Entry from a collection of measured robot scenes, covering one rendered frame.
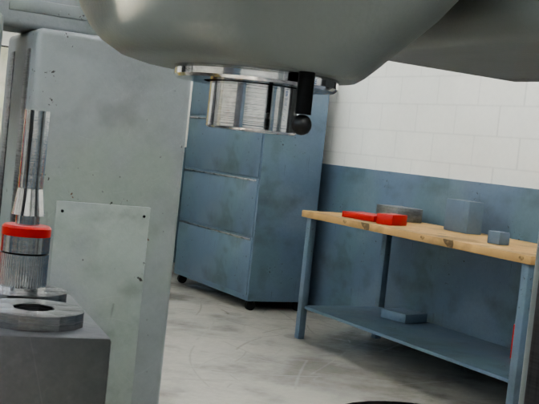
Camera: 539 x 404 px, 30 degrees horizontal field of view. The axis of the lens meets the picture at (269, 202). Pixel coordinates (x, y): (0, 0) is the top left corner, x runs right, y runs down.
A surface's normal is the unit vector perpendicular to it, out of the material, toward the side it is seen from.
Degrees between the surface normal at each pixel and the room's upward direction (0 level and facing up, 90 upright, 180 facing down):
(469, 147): 90
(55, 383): 90
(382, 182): 90
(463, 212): 90
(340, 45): 126
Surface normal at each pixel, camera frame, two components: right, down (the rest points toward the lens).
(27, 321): 0.15, 0.07
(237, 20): 0.11, 0.68
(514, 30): -0.69, 0.65
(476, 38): -0.48, 0.86
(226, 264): -0.87, -0.07
